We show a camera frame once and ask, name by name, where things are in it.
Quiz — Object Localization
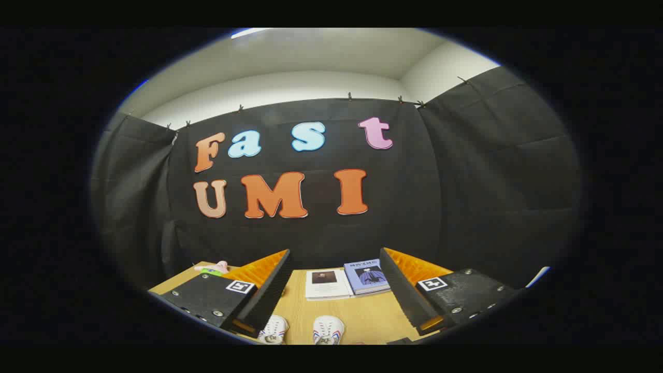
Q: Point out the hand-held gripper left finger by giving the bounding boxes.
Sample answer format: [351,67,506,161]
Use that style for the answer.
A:
[148,249,292,336]

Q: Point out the blue cover book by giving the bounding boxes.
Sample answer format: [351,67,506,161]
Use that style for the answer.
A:
[344,259,391,296]

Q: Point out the white canvas shoe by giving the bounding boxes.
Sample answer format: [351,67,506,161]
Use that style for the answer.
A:
[312,315,345,346]
[257,314,290,345]

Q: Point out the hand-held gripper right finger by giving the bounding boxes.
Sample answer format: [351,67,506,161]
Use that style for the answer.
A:
[380,247,523,336]

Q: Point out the white cover book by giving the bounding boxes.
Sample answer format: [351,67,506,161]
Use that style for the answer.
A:
[305,269,354,301]

